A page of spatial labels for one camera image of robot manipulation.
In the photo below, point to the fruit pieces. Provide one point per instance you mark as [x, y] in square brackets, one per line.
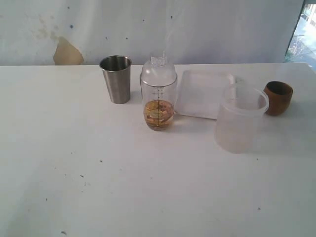
[158, 114]

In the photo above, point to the clear graduated shaker cup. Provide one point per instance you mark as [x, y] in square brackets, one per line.
[149, 93]

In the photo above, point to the clear shaker lid dome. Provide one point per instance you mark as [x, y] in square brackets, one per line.
[158, 71]

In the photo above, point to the stainless steel cup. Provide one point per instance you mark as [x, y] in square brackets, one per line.
[116, 72]

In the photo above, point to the brown wooden cup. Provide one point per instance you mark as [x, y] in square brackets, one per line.
[279, 95]

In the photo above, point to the white rectangular tray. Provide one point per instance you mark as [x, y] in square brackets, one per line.
[199, 93]

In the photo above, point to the translucent plastic container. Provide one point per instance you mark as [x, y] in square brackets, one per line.
[240, 112]

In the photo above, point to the window frame dark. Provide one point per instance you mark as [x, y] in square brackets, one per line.
[294, 29]

